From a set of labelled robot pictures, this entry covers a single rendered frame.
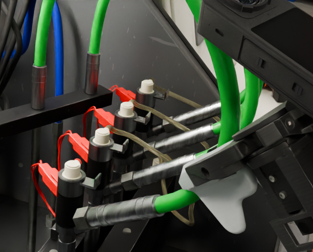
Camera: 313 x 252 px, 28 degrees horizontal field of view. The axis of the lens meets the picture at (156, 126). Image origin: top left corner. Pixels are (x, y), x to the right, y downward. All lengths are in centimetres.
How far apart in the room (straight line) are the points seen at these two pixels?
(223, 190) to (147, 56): 50
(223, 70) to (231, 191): 8
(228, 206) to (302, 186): 9
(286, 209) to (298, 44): 11
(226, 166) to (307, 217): 6
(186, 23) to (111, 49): 15
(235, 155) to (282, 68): 6
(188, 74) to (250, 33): 55
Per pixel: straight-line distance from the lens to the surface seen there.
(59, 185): 64
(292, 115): 36
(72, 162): 64
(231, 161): 38
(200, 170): 40
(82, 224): 57
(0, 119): 79
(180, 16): 99
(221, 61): 43
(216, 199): 44
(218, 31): 37
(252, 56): 36
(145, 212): 51
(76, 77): 96
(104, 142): 70
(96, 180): 63
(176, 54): 89
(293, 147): 36
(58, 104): 84
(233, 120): 44
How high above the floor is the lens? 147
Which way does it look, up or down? 27 degrees down
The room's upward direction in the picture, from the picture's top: 8 degrees clockwise
